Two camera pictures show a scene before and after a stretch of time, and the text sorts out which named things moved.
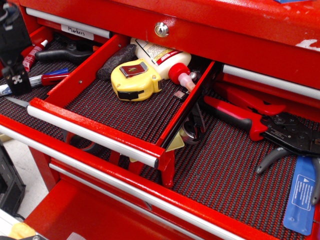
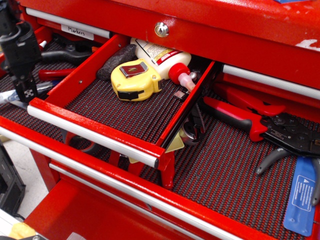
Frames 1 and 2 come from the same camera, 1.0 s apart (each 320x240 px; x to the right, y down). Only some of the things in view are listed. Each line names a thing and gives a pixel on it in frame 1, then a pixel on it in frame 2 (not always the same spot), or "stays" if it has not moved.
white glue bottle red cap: (171, 63) stays
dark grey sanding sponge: (126, 53) stays
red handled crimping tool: (263, 119) stays
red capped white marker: (39, 80) → (47, 74)
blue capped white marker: (65, 70) → (11, 95)
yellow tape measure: (135, 80) stays
